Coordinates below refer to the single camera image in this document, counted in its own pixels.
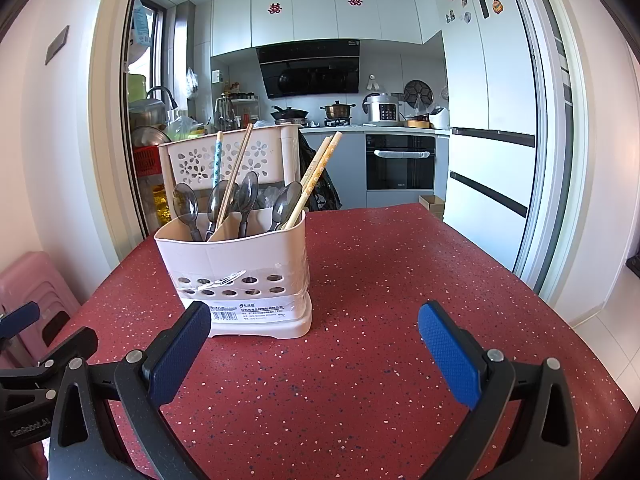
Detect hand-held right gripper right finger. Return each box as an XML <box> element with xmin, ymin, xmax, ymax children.
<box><xmin>417</xmin><ymin>301</ymin><xmax>585</xmax><ymax>480</ymax></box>

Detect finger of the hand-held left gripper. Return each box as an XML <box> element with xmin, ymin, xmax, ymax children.
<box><xmin>0</xmin><ymin>301</ymin><xmax>42</xmax><ymax>342</ymax></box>
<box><xmin>0</xmin><ymin>327</ymin><xmax>99</xmax><ymax>404</ymax></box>

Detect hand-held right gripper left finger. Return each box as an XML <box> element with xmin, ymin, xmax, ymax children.
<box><xmin>46</xmin><ymin>301</ymin><xmax>213</xmax><ymax>480</ymax></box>

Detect pink cutlery holder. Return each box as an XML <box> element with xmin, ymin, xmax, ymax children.
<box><xmin>154</xmin><ymin>207</ymin><xmax>314</xmax><ymax>340</ymax></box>

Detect plain wooden chopstick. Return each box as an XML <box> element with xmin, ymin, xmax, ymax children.
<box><xmin>214</xmin><ymin>124</ymin><xmax>251</xmax><ymax>231</ymax></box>
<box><xmin>218</xmin><ymin>123</ymin><xmax>255</xmax><ymax>228</ymax></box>

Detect blue dotted chopstick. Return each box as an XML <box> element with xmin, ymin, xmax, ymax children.
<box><xmin>209</xmin><ymin>131</ymin><xmax>225</xmax><ymax>189</ymax></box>

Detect patterned wooden chopstick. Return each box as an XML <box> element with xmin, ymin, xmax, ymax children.
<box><xmin>297</xmin><ymin>135</ymin><xmax>333</xmax><ymax>191</ymax></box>
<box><xmin>282</xmin><ymin>131</ymin><xmax>344</xmax><ymax>231</ymax></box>

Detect pink plastic stool stack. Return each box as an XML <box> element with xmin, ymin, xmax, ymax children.
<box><xmin>0</xmin><ymin>252</ymin><xmax>82</xmax><ymax>363</ymax></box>

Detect yellow cooking oil bottle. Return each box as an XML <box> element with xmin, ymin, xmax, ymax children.
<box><xmin>150</xmin><ymin>185</ymin><xmax>169</xmax><ymax>229</ymax></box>

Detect small open cardboard box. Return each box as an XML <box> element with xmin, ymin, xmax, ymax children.
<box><xmin>419</xmin><ymin>195</ymin><xmax>446</xmax><ymax>221</ymax></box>

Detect bagged green vegetables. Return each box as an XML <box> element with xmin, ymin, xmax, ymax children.
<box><xmin>255</xmin><ymin>185</ymin><xmax>286</xmax><ymax>209</ymax></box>

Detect black built-in oven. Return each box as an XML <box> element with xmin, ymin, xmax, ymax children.
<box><xmin>366</xmin><ymin>134</ymin><xmax>436</xmax><ymax>192</ymax></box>

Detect white flower-cutout basket cart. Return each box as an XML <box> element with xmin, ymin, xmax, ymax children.
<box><xmin>159</xmin><ymin>125</ymin><xmax>301</xmax><ymax>211</ymax></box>

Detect red plastic crate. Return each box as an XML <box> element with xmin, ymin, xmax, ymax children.
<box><xmin>132</xmin><ymin>146</ymin><xmax>164</xmax><ymax>177</ymax></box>

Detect grey kitchen base cabinet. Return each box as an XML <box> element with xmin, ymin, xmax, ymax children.
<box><xmin>299</xmin><ymin>127</ymin><xmax>451</xmax><ymax>211</ymax></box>

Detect steel pot lid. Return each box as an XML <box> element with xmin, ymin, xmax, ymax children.
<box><xmin>131</xmin><ymin>125</ymin><xmax>174</xmax><ymax>149</ymax></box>

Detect large steel pot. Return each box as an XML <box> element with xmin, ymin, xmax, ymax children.
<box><xmin>129</xmin><ymin>100</ymin><xmax>166</xmax><ymax>124</ymax></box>

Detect white refrigerator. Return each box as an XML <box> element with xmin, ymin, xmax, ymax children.
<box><xmin>432</xmin><ymin>0</ymin><xmax>539</xmax><ymax>272</ymax></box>

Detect white spice rack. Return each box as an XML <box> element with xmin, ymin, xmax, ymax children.
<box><xmin>215</xmin><ymin>91</ymin><xmax>261</xmax><ymax>131</ymax></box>

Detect silver electric pressure cooker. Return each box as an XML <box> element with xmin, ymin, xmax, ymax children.
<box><xmin>362</xmin><ymin>92</ymin><xmax>405</xmax><ymax>127</ymax></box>

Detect black round multi-hole pan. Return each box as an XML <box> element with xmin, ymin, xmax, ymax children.
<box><xmin>404</xmin><ymin>79</ymin><xmax>433</xmax><ymax>109</ymax></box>

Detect curved kitchen faucet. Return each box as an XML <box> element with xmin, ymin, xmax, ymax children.
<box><xmin>146</xmin><ymin>86</ymin><xmax>179</xmax><ymax>111</ymax></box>

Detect black wok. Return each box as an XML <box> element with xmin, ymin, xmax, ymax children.
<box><xmin>271</xmin><ymin>106</ymin><xmax>310</xmax><ymax>122</ymax></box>

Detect steel pot with lid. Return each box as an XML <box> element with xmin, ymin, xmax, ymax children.
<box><xmin>320</xmin><ymin>100</ymin><xmax>356</xmax><ymax>120</ymax></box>

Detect black range hood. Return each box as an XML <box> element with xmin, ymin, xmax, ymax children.
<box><xmin>255</xmin><ymin>39</ymin><xmax>362</xmax><ymax>100</ymax></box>

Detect blue hanging package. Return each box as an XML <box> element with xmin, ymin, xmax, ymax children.
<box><xmin>132</xmin><ymin>7</ymin><xmax>152</xmax><ymax>46</ymax></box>

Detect dark wall switch plate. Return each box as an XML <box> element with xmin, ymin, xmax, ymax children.
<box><xmin>44</xmin><ymin>25</ymin><xmax>70</xmax><ymax>66</ymax></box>

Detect white wall cabinets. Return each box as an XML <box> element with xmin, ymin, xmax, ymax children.
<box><xmin>210</xmin><ymin>0</ymin><xmax>446</xmax><ymax>59</ymax></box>

